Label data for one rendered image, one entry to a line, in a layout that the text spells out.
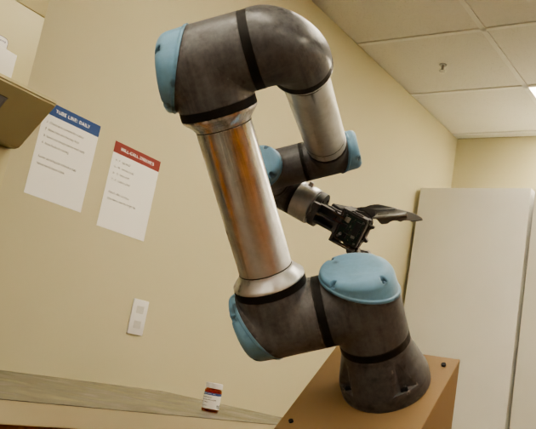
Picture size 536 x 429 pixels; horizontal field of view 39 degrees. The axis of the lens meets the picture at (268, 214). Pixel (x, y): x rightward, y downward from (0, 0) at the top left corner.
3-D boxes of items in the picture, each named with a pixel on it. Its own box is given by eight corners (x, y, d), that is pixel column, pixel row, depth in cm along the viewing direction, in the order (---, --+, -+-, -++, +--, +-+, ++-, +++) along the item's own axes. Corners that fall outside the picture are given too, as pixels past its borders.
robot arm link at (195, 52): (338, 361, 117) (242, 8, 101) (245, 381, 119) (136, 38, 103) (335, 325, 129) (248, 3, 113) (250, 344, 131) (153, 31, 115)
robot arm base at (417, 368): (438, 354, 130) (427, 306, 126) (421, 414, 118) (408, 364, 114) (354, 353, 136) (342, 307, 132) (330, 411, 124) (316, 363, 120)
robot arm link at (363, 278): (415, 347, 117) (398, 273, 111) (330, 366, 119) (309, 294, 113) (404, 306, 128) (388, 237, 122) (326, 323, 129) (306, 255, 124)
